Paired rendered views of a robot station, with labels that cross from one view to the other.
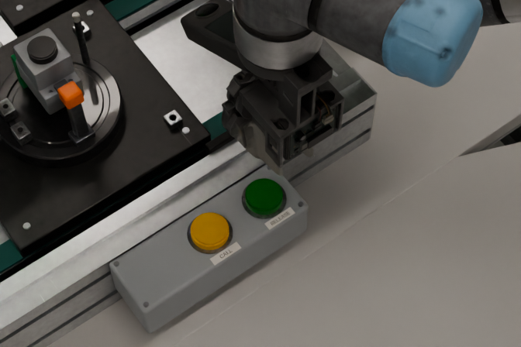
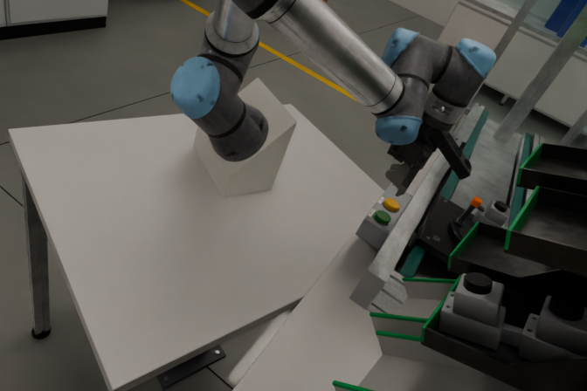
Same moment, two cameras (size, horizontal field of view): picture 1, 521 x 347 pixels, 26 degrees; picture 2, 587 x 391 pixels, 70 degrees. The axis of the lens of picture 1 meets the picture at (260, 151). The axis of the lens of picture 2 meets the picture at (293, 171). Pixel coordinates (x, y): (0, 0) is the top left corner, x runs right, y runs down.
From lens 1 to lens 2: 138 cm
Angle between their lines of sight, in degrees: 82
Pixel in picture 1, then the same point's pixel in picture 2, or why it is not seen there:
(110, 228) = (421, 206)
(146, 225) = (411, 207)
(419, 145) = (324, 298)
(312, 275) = (340, 235)
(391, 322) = (302, 221)
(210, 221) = (394, 205)
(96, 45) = not seen: hidden behind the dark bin
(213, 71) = not seen: hidden behind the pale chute
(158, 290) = (392, 188)
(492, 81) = (302, 347)
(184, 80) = not seen: hidden behind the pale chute
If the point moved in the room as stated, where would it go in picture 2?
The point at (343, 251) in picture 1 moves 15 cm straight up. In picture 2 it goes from (334, 245) to (357, 202)
